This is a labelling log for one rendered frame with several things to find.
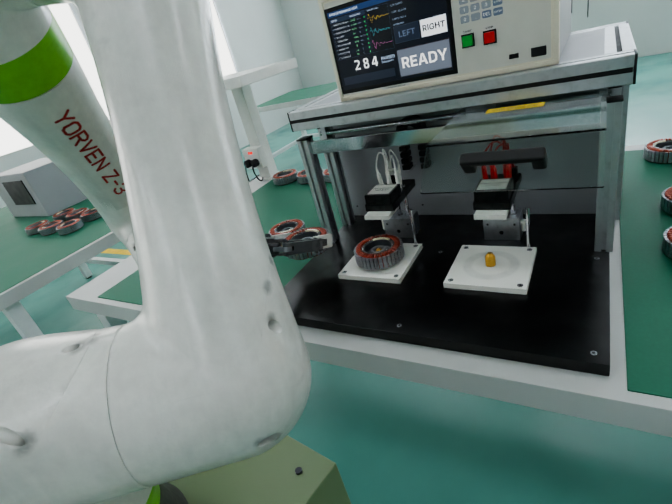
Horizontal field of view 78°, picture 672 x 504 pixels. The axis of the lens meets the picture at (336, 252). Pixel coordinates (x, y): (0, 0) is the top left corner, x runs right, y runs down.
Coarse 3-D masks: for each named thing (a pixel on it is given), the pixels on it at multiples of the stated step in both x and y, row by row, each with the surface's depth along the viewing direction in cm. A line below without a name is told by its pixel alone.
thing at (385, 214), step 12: (408, 180) 102; (372, 192) 95; (384, 192) 93; (396, 192) 94; (408, 192) 99; (372, 204) 95; (384, 204) 93; (396, 204) 94; (408, 204) 102; (372, 216) 93; (384, 216) 92
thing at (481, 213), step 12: (480, 192) 81; (492, 192) 80; (504, 192) 79; (516, 192) 85; (480, 204) 82; (492, 204) 81; (504, 204) 80; (480, 216) 81; (492, 216) 80; (504, 216) 79
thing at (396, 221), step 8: (392, 216) 104; (400, 216) 103; (408, 216) 102; (416, 216) 104; (384, 224) 105; (392, 224) 104; (400, 224) 103; (408, 224) 102; (416, 224) 104; (392, 232) 105; (400, 232) 104; (408, 232) 103; (416, 232) 104
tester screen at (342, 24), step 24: (384, 0) 79; (408, 0) 77; (432, 0) 75; (336, 24) 86; (360, 24) 84; (384, 24) 81; (336, 48) 88; (360, 48) 86; (384, 48) 84; (360, 72) 89; (432, 72) 82
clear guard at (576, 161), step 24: (552, 96) 73; (576, 96) 70; (600, 96) 66; (456, 120) 75; (480, 120) 71; (504, 120) 68; (528, 120) 64; (552, 120) 62; (576, 120) 59; (600, 120) 57; (432, 144) 66; (456, 144) 64; (480, 144) 62; (504, 144) 60; (528, 144) 58; (552, 144) 56; (576, 144) 55; (600, 144) 53; (432, 168) 65; (456, 168) 63; (480, 168) 61; (504, 168) 59; (528, 168) 57; (552, 168) 56; (576, 168) 54; (600, 168) 53; (432, 192) 64; (456, 192) 62
